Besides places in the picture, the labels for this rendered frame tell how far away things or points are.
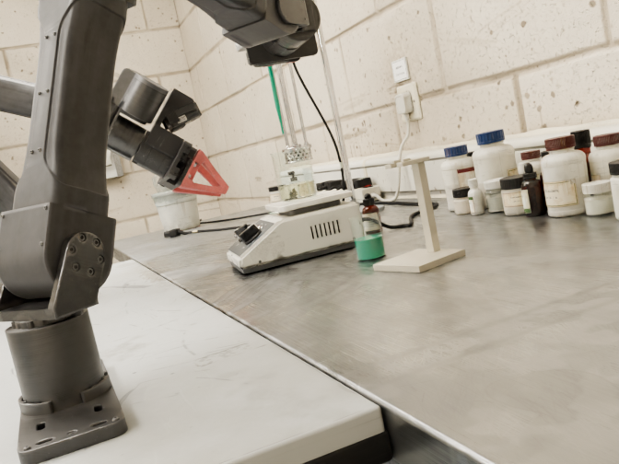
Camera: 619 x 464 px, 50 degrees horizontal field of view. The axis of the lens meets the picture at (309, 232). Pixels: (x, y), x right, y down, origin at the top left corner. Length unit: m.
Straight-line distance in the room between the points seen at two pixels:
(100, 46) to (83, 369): 0.27
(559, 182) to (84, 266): 0.66
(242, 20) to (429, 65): 0.80
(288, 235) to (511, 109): 0.54
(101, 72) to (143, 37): 2.94
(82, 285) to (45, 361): 0.06
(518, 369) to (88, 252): 0.32
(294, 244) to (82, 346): 0.51
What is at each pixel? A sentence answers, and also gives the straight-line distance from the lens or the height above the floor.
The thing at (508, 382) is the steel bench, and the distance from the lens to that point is 0.43.
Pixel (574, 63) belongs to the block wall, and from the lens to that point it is 1.21.
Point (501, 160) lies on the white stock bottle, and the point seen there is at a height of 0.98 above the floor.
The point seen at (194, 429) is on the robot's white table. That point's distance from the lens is 0.46.
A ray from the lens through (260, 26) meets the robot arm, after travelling 0.80.
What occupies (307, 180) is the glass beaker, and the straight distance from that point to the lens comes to 1.03.
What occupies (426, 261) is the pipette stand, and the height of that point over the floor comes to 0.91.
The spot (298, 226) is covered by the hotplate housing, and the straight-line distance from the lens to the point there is 1.00.
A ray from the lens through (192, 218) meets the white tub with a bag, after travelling 2.06.
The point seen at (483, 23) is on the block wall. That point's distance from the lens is 1.37.
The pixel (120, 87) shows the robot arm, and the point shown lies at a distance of 1.08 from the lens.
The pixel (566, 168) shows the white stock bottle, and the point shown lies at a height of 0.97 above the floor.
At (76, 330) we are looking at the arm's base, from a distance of 0.54.
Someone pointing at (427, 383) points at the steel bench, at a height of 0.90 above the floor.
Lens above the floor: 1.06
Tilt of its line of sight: 7 degrees down
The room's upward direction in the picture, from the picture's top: 12 degrees counter-clockwise
